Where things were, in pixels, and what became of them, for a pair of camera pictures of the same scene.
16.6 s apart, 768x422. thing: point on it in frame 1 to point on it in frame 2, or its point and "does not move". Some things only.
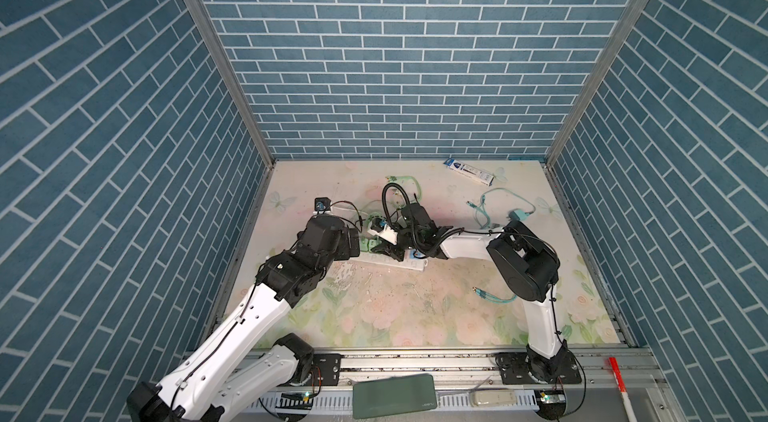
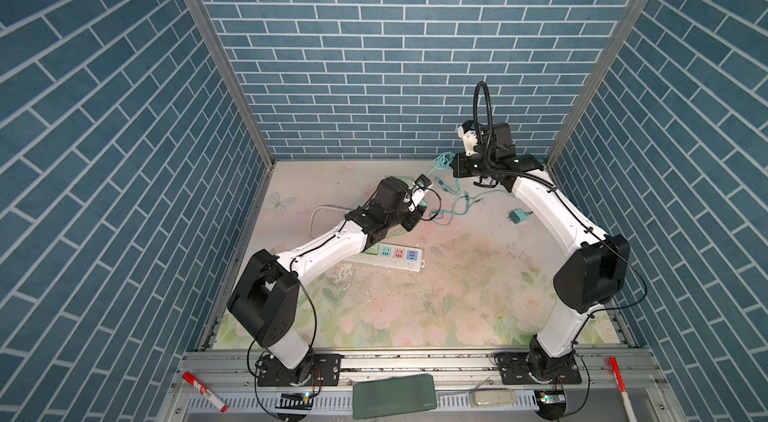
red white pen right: x=620 y=382 does not move
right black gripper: x=389 y=248 to x=459 y=165
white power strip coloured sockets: x=413 y=260 does not move
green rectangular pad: x=393 y=395 does not move
